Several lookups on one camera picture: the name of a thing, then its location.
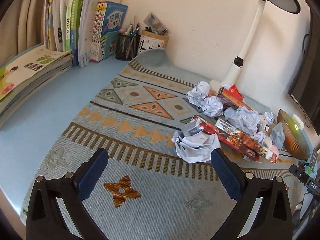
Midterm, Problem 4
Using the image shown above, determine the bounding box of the brown woven basket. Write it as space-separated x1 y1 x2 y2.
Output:
277 109 310 160

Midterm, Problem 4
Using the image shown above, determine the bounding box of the stack of flat workbooks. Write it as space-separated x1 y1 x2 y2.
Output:
1 44 73 126

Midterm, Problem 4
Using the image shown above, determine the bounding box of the red illustrated long box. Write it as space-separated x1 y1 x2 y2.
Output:
191 115 278 163

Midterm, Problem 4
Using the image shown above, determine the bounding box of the white desk lamp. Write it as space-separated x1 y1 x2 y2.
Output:
210 0 300 91

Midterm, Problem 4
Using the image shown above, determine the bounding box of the brown paper storage box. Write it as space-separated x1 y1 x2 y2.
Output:
137 30 169 54

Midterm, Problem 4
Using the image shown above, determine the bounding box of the upright row of books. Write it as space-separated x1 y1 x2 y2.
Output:
43 0 122 67

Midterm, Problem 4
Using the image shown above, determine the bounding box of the crumpled paper ball centre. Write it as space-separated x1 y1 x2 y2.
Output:
201 96 223 118

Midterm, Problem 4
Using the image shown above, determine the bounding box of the blue boxed book set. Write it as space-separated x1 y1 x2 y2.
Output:
90 1 128 62

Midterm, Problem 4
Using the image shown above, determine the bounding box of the small crumpled paper ball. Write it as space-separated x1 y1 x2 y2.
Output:
264 112 274 125

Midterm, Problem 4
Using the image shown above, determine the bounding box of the dark wall monitor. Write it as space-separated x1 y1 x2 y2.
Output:
289 12 319 134

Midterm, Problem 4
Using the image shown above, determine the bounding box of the crumpled bluish paper ball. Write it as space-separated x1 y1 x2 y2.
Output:
223 106 260 135

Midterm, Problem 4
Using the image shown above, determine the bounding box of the black mesh pen holder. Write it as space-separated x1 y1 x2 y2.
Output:
115 34 140 61

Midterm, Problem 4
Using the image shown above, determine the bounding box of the large paper ball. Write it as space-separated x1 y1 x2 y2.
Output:
171 125 221 164

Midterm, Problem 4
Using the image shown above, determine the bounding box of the patterned blue woven mat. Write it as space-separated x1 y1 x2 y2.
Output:
21 48 316 240

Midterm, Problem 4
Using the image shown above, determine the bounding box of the crumpled paper beside basket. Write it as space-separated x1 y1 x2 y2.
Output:
270 122 285 150

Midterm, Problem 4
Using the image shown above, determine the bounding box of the red snack bag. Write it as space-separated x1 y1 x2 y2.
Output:
228 85 243 98

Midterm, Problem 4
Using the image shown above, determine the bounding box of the crumpled paper ball far left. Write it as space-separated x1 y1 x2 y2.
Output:
186 81 210 107

